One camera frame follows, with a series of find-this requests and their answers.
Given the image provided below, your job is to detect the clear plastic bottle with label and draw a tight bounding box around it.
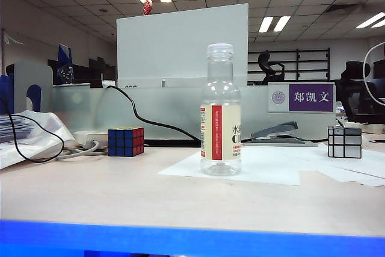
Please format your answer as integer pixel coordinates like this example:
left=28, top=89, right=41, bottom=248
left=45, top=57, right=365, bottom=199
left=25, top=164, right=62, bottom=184
left=200, top=43, right=242, bottom=177

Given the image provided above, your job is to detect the black mesh office chair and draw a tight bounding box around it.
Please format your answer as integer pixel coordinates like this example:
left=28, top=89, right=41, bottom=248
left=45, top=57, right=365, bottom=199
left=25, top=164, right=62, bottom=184
left=335, top=60, right=385, bottom=125

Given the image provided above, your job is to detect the grey power strip cable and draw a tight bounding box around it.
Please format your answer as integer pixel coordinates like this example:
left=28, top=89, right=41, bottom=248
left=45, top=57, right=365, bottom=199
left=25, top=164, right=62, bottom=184
left=55, top=139, right=109, bottom=161

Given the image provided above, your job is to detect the blue file holder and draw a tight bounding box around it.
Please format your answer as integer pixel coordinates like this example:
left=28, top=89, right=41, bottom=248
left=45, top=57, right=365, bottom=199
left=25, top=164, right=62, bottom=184
left=0, top=75, right=42, bottom=115

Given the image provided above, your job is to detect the white power strip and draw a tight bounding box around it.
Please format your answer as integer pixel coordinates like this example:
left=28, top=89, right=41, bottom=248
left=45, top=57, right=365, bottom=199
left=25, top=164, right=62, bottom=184
left=73, top=130, right=109, bottom=150

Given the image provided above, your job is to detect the purple and white name plate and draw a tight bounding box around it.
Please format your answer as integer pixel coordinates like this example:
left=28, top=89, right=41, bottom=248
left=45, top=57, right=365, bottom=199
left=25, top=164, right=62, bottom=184
left=267, top=81, right=336, bottom=114

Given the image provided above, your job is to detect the white partition board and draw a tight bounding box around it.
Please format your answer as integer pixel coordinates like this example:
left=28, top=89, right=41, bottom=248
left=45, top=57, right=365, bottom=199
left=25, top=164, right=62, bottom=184
left=115, top=3, right=250, bottom=88

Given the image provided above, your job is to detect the stack of printed papers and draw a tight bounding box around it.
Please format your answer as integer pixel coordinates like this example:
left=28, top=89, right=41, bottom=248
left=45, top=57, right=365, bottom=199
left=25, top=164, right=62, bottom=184
left=0, top=114, right=34, bottom=143

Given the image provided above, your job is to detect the silver mirror cube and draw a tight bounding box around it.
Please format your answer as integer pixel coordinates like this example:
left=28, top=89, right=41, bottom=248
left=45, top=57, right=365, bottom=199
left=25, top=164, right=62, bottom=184
left=327, top=126, right=363, bottom=159

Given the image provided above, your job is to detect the black shelf rack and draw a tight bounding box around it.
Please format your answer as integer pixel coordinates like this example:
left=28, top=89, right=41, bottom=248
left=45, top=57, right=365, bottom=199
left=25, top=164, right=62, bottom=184
left=247, top=48, right=331, bottom=82

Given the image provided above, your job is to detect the white plastic bag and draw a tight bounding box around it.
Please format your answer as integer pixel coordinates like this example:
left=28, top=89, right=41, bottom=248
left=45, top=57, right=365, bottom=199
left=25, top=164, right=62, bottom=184
left=0, top=110, right=76, bottom=170

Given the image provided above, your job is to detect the thin black cable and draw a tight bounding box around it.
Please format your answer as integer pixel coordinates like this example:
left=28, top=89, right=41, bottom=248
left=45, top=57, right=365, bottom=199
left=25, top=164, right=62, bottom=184
left=0, top=97, right=66, bottom=164

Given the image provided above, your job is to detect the blue triangular trophy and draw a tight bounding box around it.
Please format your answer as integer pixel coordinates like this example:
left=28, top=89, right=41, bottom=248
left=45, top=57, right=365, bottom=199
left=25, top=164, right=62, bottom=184
left=56, top=44, right=75, bottom=85

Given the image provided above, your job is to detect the white paper sheet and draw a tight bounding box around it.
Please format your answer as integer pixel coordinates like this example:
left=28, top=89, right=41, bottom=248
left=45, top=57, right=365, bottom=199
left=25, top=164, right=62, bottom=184
left=158, top=147, right=301, bottom=186
left=282, top=144, right=385, bottom=187

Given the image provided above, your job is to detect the frosted glass desk divider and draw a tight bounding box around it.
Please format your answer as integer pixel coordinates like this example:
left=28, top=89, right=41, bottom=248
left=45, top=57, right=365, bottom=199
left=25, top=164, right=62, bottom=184
left=51, top=84, right=336, bottom=141

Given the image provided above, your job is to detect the thick black cable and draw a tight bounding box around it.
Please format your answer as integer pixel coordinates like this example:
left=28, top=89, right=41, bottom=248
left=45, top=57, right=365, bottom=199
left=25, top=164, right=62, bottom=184
left=105, top=84, right=328, bottom=146

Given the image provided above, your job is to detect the grey metal bookend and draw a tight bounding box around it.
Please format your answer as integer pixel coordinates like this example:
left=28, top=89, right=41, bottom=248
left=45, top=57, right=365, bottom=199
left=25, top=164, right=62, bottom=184
left=5, top=60, right=54, bottom=114

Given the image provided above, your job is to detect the grey stapler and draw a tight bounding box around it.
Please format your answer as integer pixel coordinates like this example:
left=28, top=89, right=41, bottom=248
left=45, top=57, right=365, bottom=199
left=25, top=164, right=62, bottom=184
left=241, top=120, right=318, bottom=148

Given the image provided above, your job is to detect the white cable loop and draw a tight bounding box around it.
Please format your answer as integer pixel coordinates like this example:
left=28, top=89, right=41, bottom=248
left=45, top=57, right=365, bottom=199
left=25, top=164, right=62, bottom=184
left=362, top=41, right=385, bottom=107

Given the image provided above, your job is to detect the colourful Rubik's cube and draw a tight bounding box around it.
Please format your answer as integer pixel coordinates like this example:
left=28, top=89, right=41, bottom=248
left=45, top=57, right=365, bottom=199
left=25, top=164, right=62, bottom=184
left=107, top=126, right=145, bottom=158

